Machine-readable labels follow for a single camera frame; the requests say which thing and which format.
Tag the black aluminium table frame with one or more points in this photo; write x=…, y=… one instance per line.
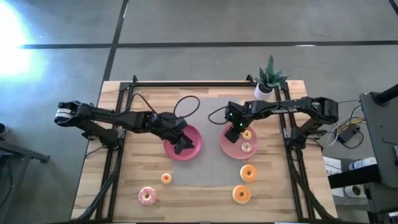
x=192, y=84

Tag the large orange donut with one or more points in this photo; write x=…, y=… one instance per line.
x=236, y=197

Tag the grey metal cart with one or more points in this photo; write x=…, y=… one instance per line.
x=382, y=140

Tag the black pole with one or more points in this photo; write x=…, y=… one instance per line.
x=388, y=93

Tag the black power adapter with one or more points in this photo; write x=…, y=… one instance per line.
x=347, y=133

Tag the small red frosted donut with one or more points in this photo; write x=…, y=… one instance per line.
x=163, y=178

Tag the small yellow frosted donut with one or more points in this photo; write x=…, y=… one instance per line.
x=243, y=134

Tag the white bottle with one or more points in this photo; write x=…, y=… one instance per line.
x=362, y=163

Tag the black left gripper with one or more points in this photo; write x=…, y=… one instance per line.
x=168, y=124

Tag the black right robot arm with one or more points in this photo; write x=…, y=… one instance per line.
x=280, y=107

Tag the black shelf board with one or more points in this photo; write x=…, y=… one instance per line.
x=354, y=177

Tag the grey woven placemat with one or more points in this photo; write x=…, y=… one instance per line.
x=208, y=168

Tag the small white frosted donut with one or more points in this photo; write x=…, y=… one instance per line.
x=243, y=147

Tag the large pink white-drizzle donut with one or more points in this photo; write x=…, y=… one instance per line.
x=142, y=199

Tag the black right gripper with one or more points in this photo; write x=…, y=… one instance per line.
x=237, y=113

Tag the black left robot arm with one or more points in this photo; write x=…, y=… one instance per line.
x=102, y=116

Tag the white paper box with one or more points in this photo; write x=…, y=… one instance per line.
x=332, y=166

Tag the white tape roll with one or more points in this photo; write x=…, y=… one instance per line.
x=353, y=190

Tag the large pale pink chocolate-drizzle donut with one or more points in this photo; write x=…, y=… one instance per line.
x=253, y=175

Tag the green plant in white pot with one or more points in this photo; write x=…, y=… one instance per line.
x=263, y=92

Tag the black metal stand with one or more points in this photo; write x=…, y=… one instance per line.
x=42, y=159

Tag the dark red round plate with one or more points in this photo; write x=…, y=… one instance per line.
x=169, y=152

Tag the salmon pink round plate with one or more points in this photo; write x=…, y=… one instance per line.
x=230, y=151

